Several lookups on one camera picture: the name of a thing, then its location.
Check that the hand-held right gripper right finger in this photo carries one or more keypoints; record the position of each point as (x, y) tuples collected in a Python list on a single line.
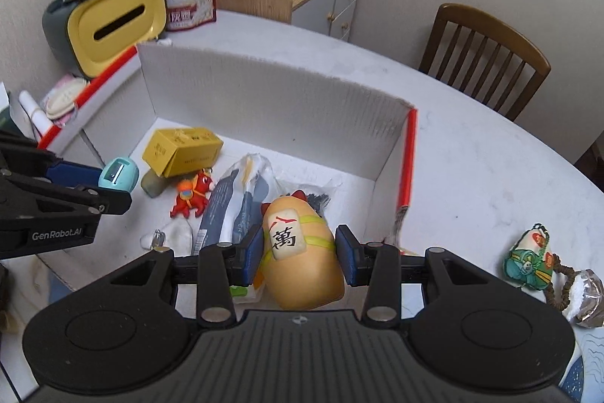
[(344, 252)]

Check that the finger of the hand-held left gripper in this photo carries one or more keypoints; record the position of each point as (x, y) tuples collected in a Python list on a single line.
[(75, 171), (56, 204)]

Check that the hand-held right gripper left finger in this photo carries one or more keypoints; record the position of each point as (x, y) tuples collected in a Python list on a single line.
[(255, 252)]

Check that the teal egg-shaped sharpener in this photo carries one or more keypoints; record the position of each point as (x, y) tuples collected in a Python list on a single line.
[(120, 174)]

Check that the beige plush toy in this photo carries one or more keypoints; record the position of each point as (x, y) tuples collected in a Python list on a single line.
[(302, 275)]

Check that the foil snack bag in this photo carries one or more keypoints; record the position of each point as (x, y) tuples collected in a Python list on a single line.
[(226, 204)]

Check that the small yellow box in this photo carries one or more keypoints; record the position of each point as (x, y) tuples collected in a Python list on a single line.
[(188, 148)]

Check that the red cardboard box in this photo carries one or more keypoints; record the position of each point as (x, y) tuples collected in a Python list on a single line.
[(283, 110)]

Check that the white tube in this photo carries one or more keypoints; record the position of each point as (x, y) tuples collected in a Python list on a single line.
[(33, 110)]

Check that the pink white oval pouch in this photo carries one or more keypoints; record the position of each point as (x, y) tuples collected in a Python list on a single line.
[(63, 96)]

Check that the small grey-green object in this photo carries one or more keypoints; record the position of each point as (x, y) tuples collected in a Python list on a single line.
[(152, 186)]

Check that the yellow grey tissue box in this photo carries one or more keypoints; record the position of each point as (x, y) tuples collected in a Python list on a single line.
[(113, 25)]

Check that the green embroidered sachet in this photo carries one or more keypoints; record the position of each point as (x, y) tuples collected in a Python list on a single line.
[(526, 263)]

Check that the clear bag with white contents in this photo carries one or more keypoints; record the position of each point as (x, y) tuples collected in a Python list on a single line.
[(585, 294)]

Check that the dark wooden chair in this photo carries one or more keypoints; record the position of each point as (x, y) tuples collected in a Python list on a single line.
[(486, 23)]

